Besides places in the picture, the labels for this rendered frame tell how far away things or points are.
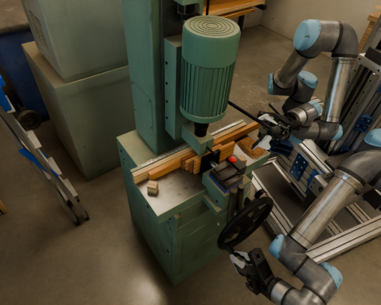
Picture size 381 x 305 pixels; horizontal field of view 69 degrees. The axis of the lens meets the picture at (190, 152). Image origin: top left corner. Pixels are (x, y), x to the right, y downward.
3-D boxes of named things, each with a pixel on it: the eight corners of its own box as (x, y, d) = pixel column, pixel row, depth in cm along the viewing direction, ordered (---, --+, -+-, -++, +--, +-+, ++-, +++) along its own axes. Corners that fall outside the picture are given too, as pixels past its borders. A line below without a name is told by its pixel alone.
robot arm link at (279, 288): (279, 296, 82) (296, 281, 86) (267, 287, 86) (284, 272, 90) (281, 314, 85) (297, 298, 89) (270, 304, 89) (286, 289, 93)
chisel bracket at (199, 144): (199, 158, 116) (201, 144, 109) (180, 139, 123) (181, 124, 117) (213, 152, 119) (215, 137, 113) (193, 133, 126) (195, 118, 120)
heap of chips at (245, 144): (253, 159, 124) (254, 155, 122) (235, 143, 131) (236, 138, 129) (267, 152, 128) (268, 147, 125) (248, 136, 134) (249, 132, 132)
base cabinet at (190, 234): (173, 288, 169) (175, 232, 118) (130, 218, 201) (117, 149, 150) (228, 249, 189) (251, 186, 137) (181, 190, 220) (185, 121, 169)
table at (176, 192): (170, 244, 100) (170, 237, 96) (132, 187, 117) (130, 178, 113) (283, 175, 126) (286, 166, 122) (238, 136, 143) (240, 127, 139)
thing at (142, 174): (135, 184, 111) (133, 176, 107) (132, 181, 112) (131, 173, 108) (245, 131, 137) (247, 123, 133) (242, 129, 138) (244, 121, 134)
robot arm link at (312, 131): (312, 146, 126) (322, 127, 118) (288, 144, 125) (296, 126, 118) (308, 134, 131) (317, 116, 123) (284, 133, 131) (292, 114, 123)
